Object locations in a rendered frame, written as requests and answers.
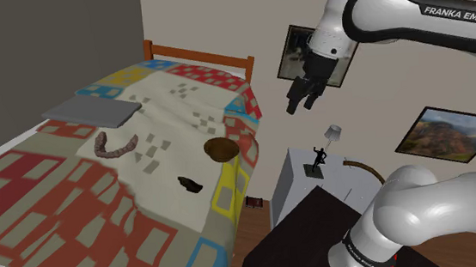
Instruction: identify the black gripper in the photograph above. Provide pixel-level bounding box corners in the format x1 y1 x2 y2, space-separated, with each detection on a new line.
282 47 344 117

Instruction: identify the white table lamp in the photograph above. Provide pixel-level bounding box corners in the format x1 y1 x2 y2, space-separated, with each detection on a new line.
320 124 345 156

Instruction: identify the black human figure statue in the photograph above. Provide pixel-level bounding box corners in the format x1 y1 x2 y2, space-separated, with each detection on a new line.
301 144 330 181

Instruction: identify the white bedside cabinet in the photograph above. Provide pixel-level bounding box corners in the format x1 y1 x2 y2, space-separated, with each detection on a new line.
265 140 390 232

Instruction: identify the brown curved wooden band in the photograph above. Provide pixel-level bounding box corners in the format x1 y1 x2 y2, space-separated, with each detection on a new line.
343 158 387 188

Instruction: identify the brown wooden bowl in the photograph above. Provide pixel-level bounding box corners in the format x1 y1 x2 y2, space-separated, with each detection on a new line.
202 135 241 165

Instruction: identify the small dark red box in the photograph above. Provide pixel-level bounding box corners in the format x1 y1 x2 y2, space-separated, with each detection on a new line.
244 194 265 211

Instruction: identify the dark brown lump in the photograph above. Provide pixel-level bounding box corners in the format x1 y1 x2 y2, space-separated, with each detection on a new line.
176 174 204 196

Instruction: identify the grey pillow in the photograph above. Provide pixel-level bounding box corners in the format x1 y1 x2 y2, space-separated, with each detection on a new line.
40 90 144 134

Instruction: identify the bed with patchwork quilt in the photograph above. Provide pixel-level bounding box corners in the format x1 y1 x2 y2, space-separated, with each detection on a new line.
0 32 273 267

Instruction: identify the dark framed wall picture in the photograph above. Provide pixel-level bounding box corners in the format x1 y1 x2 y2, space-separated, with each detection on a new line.
273 19 363 93

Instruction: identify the framed landscape wall picture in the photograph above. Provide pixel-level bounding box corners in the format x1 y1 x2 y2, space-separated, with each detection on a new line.
391 102 476 169

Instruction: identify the brown curved chain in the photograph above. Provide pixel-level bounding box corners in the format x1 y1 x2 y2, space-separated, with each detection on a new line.
93 129 141 161

